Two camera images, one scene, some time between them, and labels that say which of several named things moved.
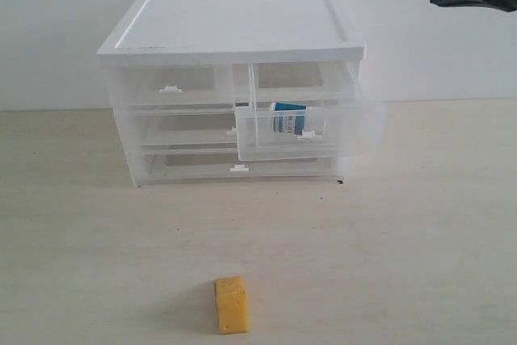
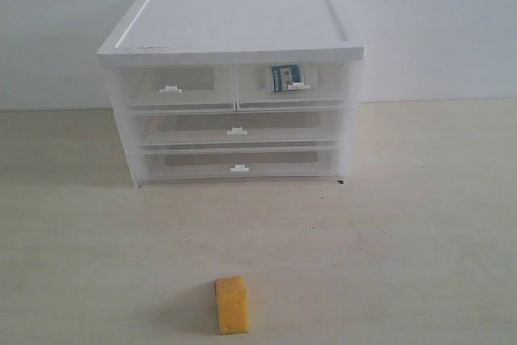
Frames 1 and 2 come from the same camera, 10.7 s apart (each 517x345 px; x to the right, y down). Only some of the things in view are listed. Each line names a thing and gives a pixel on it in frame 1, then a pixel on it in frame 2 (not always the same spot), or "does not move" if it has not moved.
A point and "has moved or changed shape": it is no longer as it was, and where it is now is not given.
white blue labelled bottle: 288,118 → 287,78
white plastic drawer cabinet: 237,87 does not move
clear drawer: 307,109 has moved or changed shape
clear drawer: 195,86 does not move
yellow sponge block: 231,305 does not move
